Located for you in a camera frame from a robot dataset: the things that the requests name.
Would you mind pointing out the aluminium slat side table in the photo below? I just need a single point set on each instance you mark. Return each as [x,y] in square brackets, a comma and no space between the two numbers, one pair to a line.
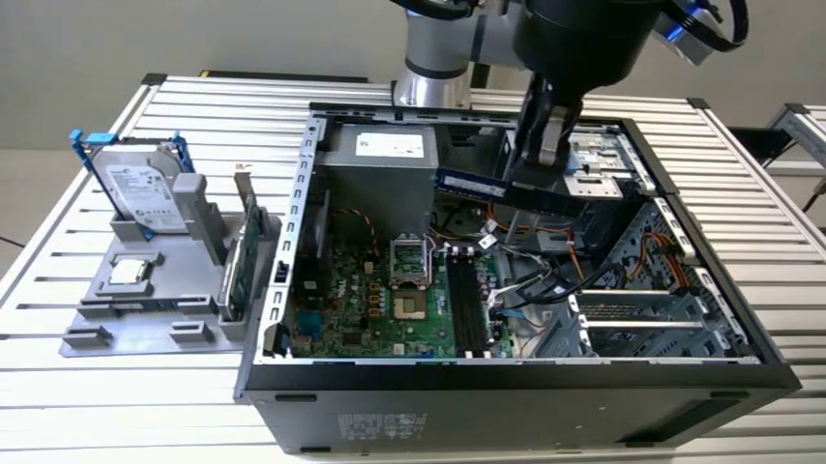
[806,130]

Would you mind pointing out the black RAM slot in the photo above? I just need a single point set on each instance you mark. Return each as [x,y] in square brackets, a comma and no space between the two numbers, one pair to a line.
[459,299]
[473,299]

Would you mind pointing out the green motherboard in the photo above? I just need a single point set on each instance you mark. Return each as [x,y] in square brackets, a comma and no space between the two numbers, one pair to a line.
[348,290]

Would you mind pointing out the silver expansion slot bracket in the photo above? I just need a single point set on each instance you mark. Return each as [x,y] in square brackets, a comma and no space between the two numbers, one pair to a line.
[644,324]
[619,293]

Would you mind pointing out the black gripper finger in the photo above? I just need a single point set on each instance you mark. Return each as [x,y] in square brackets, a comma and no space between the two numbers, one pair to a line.
[535,135]

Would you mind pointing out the green graphics card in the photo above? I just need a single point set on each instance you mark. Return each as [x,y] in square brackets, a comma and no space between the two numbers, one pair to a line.
[248,270]

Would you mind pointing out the grey metal disk bay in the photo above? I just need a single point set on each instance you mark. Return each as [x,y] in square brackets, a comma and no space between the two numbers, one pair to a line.
[600,183]

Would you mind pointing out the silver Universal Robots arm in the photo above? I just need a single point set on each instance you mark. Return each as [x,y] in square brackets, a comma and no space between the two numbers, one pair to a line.
[439,48]

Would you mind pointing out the black PC case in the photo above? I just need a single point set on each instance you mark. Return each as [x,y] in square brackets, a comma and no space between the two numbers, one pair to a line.
[451,415]

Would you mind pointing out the silver CPU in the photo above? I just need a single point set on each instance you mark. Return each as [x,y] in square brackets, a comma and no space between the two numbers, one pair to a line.
[132,271]

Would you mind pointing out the black RAM stick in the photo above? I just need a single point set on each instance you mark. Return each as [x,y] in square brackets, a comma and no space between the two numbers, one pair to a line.
[148,304]
[471,182]

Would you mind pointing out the grey parts rack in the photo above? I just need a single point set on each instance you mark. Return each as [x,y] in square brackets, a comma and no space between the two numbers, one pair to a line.
[173,275]

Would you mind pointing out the grey power supply unit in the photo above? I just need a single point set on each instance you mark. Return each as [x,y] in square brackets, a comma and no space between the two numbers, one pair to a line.
[380,193]

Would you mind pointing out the CPU socket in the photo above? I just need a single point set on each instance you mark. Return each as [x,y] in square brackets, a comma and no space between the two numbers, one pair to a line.
[412,305]

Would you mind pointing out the hard disk in blue carrier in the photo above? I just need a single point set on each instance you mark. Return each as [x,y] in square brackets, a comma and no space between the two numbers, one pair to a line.
[138,188]

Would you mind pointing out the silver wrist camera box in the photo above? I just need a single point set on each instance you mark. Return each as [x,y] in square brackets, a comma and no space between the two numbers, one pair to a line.
[690,48]

